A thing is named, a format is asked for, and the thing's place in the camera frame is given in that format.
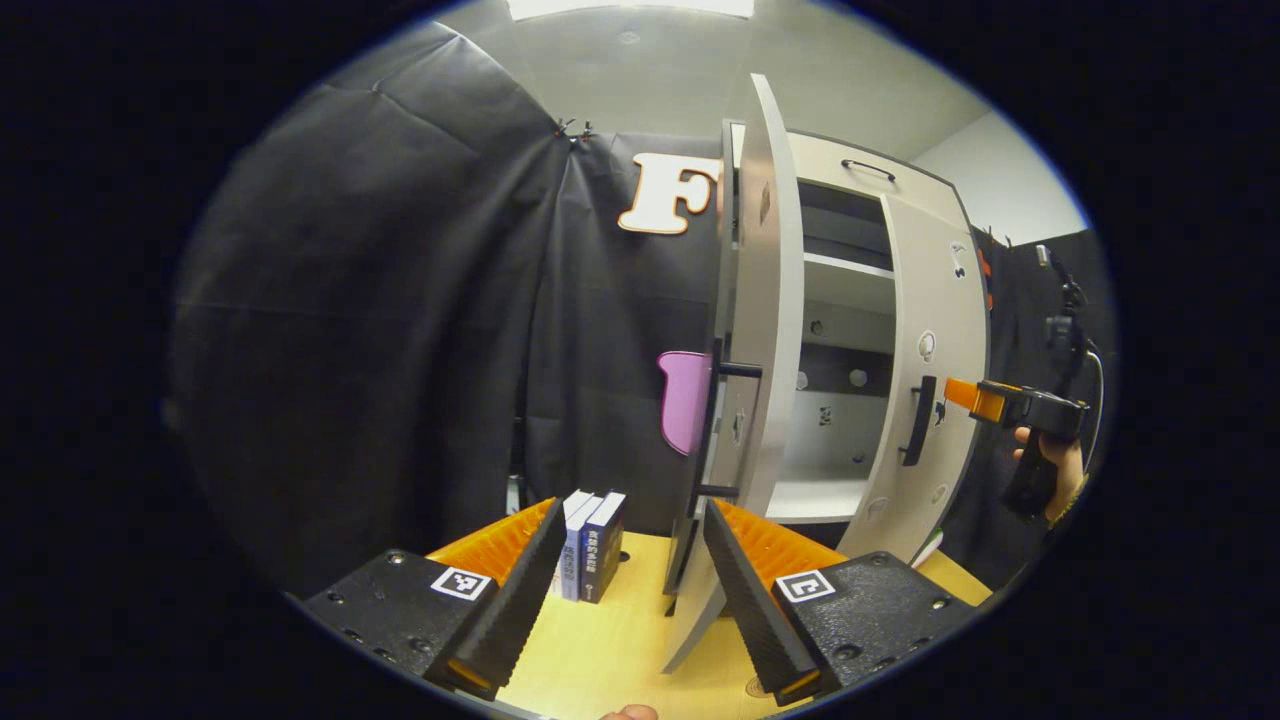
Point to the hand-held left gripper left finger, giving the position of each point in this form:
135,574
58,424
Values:
520,600

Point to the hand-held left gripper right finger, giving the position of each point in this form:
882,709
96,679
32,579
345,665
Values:
750,600

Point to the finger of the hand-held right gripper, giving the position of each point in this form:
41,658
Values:
975,398

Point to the white cabinet door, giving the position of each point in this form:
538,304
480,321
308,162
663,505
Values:
940,300
770,300

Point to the white and grey cabinet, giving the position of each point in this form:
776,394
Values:
835,330

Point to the white cabinet drawer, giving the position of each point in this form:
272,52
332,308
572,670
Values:
820,155

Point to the black equipment stand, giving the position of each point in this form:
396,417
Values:
1062,330

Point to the dark blue book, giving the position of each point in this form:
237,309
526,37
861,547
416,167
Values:
603,550

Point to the white book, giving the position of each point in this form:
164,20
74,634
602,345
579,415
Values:
577,503

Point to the green and white flat object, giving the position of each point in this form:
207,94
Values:
930,550

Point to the ceiling light panel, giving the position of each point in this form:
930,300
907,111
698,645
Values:
630,6

